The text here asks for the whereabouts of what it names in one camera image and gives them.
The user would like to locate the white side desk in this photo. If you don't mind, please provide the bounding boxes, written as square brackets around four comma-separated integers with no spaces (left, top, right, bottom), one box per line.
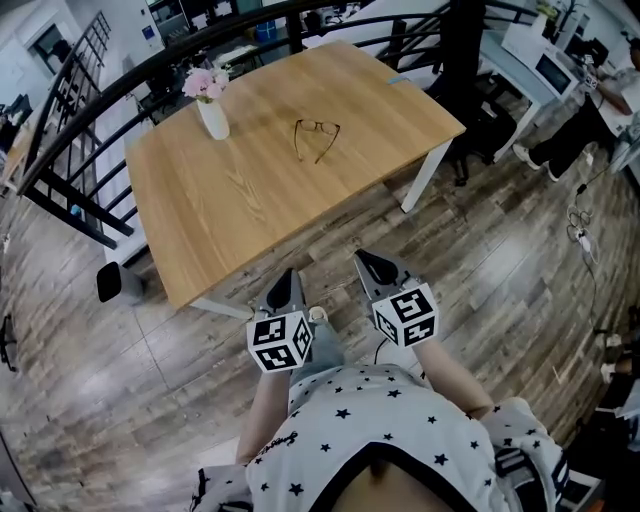
[477,28,564,144]

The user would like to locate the black and grey box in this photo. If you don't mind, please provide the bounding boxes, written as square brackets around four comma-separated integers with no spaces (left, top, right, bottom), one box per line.
[96,260,147,305]

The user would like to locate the pink flower bouquet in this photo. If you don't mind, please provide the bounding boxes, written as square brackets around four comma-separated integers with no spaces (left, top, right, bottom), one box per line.
[180,66,232,105]

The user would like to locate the white power strip with cables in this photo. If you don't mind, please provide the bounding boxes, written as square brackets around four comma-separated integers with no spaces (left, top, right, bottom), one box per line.
[565,182,602,265]

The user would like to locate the black chair base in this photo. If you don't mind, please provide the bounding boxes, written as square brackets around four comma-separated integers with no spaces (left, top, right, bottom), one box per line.
[0,313,20,374]

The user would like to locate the person's right forearm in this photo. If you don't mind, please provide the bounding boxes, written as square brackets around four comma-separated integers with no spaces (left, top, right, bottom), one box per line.
[411,341,497,422]

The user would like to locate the white ceramic vase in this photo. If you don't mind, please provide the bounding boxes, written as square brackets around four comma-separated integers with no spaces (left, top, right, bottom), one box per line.
[196,97,232,142]

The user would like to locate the person's left forearm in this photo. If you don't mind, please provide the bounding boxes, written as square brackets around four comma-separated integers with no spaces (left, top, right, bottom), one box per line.
[235,368,292,467]

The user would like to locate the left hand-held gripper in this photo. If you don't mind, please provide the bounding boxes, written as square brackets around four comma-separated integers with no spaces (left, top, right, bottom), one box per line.
[245,269,316,375]

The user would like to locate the white table leg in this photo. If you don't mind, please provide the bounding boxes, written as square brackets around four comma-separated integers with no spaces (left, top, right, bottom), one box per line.
[188,296,256,322]
[400,135,455,215]

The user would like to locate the white microwave oven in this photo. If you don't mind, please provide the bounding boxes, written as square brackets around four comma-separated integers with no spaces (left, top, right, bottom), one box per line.
[501,21,585,100]

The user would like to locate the black office chair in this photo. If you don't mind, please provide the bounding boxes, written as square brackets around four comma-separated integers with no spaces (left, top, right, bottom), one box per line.
[433,73,519,187]

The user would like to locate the thin brown-framed glasses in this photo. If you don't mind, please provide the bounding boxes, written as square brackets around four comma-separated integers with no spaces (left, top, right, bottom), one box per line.
[293,118,342,166]

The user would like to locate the black pillar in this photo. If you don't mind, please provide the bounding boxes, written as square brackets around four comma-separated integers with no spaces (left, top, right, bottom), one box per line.
[446,0,485,104]

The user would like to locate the black metal curved railing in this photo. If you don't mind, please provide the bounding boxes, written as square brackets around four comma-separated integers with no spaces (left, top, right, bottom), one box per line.
[16,0,544,251]

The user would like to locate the person's grey jeans leg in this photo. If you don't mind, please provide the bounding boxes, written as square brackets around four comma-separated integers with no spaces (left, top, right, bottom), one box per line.
[289,319,347,387]

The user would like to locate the white star-print shirt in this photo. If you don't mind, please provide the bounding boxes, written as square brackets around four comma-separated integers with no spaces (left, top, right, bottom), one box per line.
[191,363,569,512]

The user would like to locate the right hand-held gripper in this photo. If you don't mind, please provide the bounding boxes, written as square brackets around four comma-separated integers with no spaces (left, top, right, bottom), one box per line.
[353,248,440,350]

